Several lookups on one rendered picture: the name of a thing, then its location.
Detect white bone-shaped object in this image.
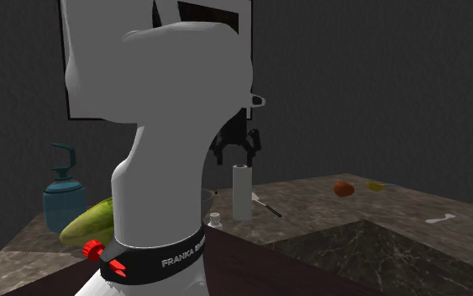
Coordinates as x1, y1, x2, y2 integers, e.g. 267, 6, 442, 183
425, 213, 457, 225

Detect teal soap dispenser bottle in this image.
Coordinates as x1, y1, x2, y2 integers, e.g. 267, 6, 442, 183
42, 142, 87, 235

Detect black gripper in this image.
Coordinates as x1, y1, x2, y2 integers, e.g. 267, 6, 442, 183
208, 107, 262, 167

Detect dark marble sink basin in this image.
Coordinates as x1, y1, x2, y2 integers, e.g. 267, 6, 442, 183
263, 219, 473, 296

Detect white paper towel roll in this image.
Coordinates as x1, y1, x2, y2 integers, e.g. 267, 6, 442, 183
231, 163, 254, 222

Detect white spatula with black handle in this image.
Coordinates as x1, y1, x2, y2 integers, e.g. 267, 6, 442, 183
250, 192, 283, 219

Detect small white capped bottle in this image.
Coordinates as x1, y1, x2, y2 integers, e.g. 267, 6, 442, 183
207, 211, 224, 231

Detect red orange round fruit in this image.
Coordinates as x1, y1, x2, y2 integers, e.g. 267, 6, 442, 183
333, 181, 356, 198

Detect green yellow oblong fruit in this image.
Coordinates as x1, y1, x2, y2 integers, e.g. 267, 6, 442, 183
59, 196, 115, 247

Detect yellow spoon with blue handle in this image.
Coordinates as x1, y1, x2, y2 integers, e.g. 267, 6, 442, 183
365, 180, 402, 193

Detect grey bowl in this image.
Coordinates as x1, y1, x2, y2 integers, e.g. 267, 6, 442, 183
200, 188, 217, 219

